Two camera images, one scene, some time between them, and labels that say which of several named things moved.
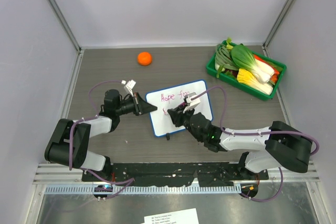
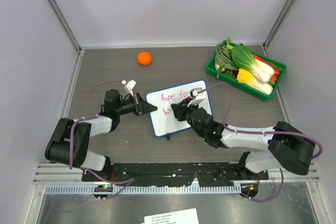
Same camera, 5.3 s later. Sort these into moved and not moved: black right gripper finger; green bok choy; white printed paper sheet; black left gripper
Moved: black right gripper finger
Not moved: black left gripper; white printed paper sheet; green bok choy
